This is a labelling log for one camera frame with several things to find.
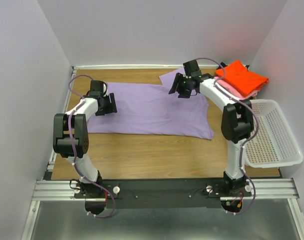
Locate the dark grey folded t shirt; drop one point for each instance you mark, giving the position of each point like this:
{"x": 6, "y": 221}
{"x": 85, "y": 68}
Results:
{"x": 223, "y": 65}

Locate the pink folded t shirt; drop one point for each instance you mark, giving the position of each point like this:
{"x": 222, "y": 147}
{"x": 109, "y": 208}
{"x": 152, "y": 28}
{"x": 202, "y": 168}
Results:
{"x": 234, "y": 92}

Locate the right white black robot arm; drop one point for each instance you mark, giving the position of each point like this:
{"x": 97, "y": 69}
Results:
{"x": 237, "y": 121}

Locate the white plastic laundry basket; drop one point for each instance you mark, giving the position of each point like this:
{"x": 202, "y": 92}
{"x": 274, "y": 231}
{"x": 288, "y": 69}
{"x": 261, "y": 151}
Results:
{"x": 274, "y": 146}

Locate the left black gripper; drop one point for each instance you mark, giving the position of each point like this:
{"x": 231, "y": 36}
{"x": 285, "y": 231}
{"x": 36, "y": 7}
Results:
{"x": 112, "y": 107}

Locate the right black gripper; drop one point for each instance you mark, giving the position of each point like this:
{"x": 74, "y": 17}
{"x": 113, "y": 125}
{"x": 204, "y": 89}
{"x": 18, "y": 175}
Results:
{"x": 182, "y": 94}

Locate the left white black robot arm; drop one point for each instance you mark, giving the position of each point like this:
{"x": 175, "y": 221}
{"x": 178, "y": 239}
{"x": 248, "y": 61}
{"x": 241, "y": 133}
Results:
{"x": 71, "y": 139}

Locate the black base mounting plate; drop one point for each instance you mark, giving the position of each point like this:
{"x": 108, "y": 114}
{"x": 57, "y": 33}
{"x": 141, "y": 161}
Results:
{"x": 97, "y": 206}

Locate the orange folded t shirt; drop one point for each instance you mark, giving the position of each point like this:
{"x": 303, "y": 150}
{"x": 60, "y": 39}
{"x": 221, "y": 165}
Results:
{"x": 241, "y": 79}

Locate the aluminium frame rail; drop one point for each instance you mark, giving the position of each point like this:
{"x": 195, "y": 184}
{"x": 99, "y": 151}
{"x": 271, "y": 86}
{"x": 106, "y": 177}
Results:
{"x": 262, "y": 188}

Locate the purple t shirt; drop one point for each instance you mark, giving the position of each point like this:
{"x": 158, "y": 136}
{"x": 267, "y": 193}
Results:
{"x": 150, "y": 109}

